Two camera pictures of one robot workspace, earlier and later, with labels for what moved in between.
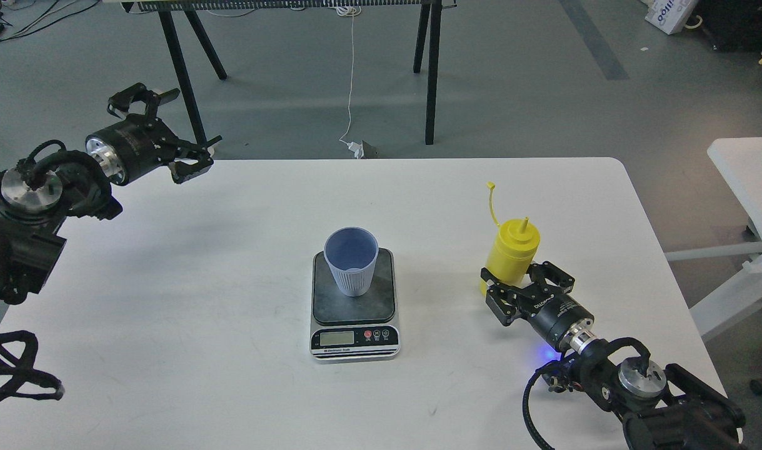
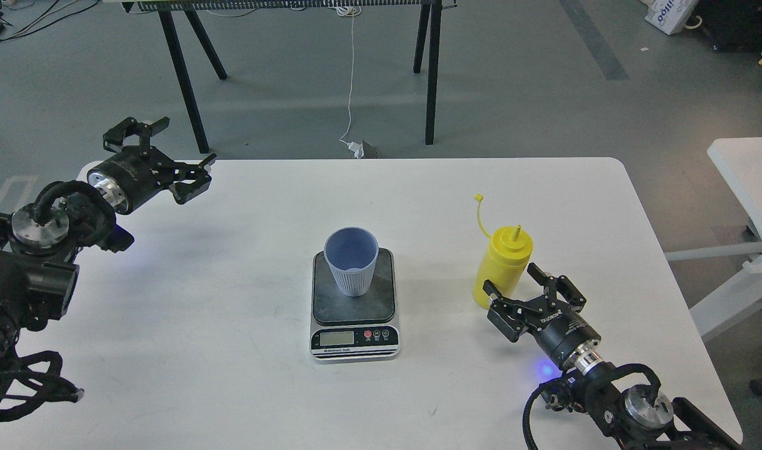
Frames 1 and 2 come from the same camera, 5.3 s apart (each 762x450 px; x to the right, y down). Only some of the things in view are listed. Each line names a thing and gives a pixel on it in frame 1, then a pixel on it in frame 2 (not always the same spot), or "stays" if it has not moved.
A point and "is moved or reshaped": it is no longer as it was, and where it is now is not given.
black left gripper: [138, 144] → [139, 174]
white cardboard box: [669, 16] stays
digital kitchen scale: [362, 329] stays
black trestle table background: [426, 56] stays
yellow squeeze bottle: [514, 247] is moved or reshaped
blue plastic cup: [352, 252] stays
